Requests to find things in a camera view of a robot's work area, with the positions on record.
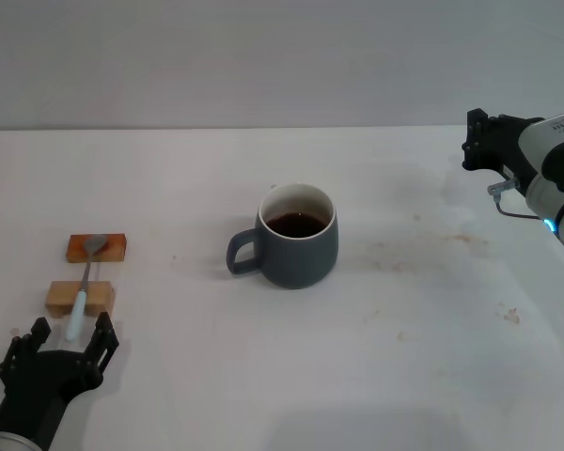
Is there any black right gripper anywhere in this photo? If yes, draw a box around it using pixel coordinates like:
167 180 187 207
461 108 544 189

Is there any grey right wrist cable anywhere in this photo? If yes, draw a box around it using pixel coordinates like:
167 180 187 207
487 177 546 221

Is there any grey ceramic mug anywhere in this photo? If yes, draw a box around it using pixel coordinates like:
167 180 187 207
226 182 339 289

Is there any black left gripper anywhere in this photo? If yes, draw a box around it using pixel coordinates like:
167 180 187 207
0 312 121 441

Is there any light tan wooden block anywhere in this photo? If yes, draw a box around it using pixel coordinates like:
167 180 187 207
45 280 117 319

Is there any reddish brown wooden block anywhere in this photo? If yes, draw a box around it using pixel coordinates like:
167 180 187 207
65 233 128 264

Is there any spoon with white handle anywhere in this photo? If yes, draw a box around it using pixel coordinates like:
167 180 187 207
65 233 109 343

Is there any dark coffee liquid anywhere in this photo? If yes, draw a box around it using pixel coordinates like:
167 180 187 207
262 211 328 239

